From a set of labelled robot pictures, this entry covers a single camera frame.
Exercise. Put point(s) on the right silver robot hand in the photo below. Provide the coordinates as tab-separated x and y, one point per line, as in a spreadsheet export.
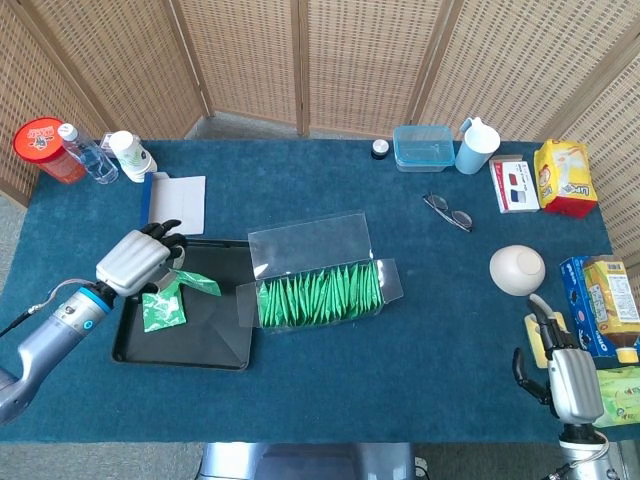
572	385

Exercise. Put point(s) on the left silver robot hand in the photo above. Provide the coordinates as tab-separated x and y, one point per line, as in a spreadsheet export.
132	260

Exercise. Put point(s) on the green tea bag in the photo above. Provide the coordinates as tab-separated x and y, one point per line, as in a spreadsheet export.
200	282
162	312

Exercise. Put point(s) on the clear plastic packet box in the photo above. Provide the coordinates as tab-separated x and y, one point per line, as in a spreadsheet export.
310	245

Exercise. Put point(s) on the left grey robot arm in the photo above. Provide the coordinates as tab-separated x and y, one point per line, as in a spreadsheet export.
45	345

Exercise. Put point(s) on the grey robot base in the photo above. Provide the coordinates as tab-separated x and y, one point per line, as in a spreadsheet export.
300	462

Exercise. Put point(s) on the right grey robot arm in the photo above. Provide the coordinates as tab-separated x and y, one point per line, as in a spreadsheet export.
585	455

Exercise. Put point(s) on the blue and white cardboard box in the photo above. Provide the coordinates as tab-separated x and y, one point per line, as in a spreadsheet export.
180	202

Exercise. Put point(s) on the blue cookie box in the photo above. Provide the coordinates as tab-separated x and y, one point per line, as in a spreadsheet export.
575	295

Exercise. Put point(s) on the green tea packets row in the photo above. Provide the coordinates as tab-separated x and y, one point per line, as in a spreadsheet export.
320	297

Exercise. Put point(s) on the white box with glasses print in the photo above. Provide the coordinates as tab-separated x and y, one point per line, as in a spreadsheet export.
515	185

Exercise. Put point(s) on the yellow snack bag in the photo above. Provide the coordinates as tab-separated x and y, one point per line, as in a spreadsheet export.
565	175

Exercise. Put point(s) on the light green package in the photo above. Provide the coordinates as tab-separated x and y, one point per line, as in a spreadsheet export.
622	395

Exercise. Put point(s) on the yellow sponge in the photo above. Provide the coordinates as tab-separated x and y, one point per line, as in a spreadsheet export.
532	335

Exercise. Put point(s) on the stack of white paper cups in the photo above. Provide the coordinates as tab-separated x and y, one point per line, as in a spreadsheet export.
132	157

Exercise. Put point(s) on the black plastic tray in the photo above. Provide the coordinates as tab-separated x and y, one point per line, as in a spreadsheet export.
210	330

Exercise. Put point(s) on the clear drinking glass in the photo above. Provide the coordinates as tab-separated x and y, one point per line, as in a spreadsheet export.
92	157

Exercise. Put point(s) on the beige bowl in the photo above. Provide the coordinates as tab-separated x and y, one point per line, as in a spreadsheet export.
515	270

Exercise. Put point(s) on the red lidded snack tub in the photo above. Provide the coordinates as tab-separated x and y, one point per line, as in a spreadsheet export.
42	142

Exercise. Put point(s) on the light blue plastic pitcher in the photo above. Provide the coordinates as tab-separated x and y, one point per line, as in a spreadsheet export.
475	150

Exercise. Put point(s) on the small black jar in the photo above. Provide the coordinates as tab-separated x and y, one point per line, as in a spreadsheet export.
380	150

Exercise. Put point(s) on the clear blue-rimmed food container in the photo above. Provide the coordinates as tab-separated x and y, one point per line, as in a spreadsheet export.
424	147

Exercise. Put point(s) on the wicker folding screen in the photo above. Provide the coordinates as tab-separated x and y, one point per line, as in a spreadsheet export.
350	60

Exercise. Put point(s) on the black frame eyeglasses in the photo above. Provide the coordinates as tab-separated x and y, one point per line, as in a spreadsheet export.
460	217

